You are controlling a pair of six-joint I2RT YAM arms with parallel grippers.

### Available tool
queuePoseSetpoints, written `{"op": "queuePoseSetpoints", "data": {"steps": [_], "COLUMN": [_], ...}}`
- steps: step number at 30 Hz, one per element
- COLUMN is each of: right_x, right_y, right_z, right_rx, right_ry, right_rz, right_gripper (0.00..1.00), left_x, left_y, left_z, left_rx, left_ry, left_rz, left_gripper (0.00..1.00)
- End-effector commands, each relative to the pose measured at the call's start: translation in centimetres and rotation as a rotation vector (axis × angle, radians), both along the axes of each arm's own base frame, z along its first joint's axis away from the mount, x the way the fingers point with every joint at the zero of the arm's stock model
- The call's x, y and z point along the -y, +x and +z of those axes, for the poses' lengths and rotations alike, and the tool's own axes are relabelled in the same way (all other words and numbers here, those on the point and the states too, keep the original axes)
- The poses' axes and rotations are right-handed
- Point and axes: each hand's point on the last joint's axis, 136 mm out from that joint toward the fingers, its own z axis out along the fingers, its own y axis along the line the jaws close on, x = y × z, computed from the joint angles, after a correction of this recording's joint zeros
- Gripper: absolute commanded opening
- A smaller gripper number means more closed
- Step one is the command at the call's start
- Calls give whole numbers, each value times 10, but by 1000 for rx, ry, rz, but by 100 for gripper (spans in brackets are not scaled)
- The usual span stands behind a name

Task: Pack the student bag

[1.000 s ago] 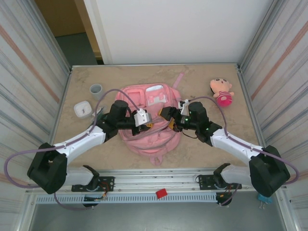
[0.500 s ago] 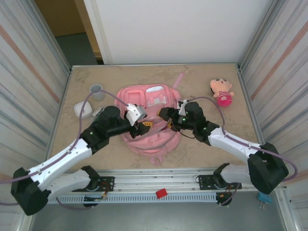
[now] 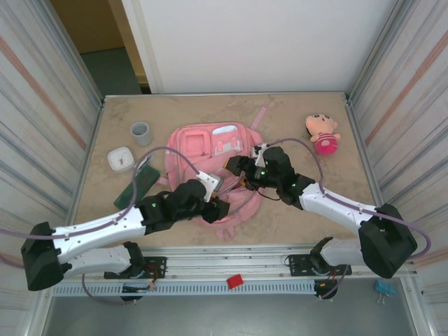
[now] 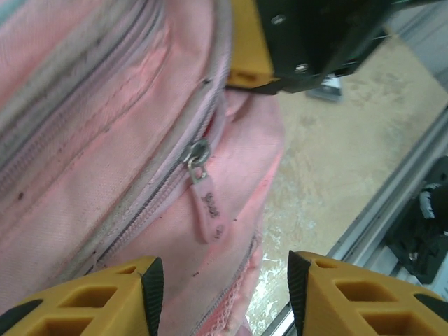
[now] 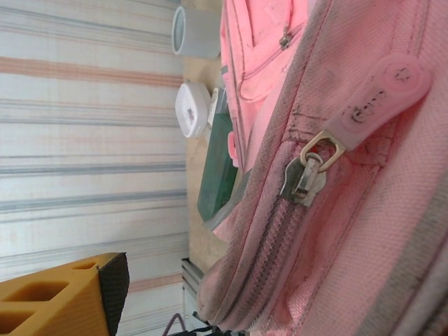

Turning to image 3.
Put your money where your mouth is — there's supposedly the pink school backpack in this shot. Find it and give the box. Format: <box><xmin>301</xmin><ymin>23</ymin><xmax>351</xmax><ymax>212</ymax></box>
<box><xmin>156</xmin><ymin>104</ymin><xmax>270</xmax><ymax>242</ymax></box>

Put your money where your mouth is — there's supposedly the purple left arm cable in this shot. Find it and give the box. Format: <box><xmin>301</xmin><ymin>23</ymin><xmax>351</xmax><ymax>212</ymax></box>
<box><xmin>0</xmin><ymin>146</ymin><xmax>211</xmax><ymax>306</ymax></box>

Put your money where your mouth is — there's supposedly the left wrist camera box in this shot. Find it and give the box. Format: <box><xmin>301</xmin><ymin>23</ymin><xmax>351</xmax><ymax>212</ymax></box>
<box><xmin>197</xmin><ymin>171</ymin><xmax>223</xmax><ymax>202</ymax></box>

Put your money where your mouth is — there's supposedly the grey cup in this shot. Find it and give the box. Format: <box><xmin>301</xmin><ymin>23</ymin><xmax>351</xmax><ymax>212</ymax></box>
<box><xmin>130</xmin><ymin>121</ymin><xmax>153</xmax><ymax>146</ymax></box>

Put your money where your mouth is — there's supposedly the blue binder clip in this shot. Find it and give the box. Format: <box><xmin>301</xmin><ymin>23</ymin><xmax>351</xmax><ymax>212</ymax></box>
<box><xmin>374</xmin><ymin>279</ymin><xmax>396</xmax><ymax>306</ymax></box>

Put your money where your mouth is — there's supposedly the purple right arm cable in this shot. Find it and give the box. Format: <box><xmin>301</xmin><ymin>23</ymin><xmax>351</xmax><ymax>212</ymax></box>
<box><xmin>260</xmin><ymin>138</ymin><xmax>431</xmax><ymax>301</ymax></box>

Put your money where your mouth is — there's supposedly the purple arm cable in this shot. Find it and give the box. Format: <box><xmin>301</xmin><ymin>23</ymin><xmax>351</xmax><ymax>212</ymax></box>
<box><xmin>260</xmin><ymin>138</ymin><xmax>431</xmax><ymax>301</ymax></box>
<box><xmin>0</xmin><ymin>146</ymin><xmax>211</xmax><ymax>306</ymax></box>

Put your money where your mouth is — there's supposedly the aluminium mounting rail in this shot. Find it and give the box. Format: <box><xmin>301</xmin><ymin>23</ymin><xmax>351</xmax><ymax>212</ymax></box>
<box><xmin>36</xmin><ymin>244</ymin><xmax>419</xmax><ymax>284</ymax></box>

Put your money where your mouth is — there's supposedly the grey slotted cable tray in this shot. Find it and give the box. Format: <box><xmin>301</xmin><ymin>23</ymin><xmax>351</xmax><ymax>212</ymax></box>
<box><xmin>52</xmin><ymin>281</ymin><xmax>318</xmax><ymax>297</ymax></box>

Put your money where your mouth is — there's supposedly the white square box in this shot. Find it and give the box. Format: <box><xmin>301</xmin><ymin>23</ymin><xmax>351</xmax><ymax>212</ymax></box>
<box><xmin>107</xmin><ymin>146</ymin><xmax>136</xmax><ymax>174</ymax></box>

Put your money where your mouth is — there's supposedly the red block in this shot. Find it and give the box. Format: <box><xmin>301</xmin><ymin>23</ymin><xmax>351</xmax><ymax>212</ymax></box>
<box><xmin>226</xmin><ymin>274</ymin><xmax>245</xmax><ymax>291</ymax></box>

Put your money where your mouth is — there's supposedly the pink plush doll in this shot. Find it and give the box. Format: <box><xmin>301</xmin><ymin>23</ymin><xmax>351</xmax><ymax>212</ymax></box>
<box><xmin>304</xmin><ymin>113</ymin><xmax>341</xmax><ymax>157</ymax></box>

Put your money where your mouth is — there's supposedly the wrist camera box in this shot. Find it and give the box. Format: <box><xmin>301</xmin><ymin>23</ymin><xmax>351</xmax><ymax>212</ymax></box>
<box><xmin>197</xmin><ymin>171</ymin><xmax>223</xmax><ymax>202</ymax></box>
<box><xmin>252</xmin><ymin>143</ymin><xmax>269</xmax><ymax>167</ymax></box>

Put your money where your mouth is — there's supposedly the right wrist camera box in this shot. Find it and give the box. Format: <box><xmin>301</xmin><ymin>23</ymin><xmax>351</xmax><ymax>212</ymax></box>
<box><xmin>252</xmin><ymin>143</ymin><xmax>269</xmax><ymax>167</ymax></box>

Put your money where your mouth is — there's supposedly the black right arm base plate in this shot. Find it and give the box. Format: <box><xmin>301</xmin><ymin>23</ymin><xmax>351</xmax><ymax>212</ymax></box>
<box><xmin>288</xmin><ymin>253</ymin><xmax>352</xmax><ymax>277</ymax></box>

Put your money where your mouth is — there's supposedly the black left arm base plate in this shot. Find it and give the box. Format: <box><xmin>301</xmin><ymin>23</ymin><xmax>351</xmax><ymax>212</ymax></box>
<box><xmin>115</xmin><ymin>256</ymin><xmax>167</xmax><ymax>280</ymax></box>

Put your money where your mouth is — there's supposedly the brown wooden door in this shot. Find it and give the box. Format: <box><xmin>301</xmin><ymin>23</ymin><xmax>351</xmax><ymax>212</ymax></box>
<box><xmin>50</xmin><ymin>0</ymin><xmax>148</xmax><ymax>85</ymax></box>

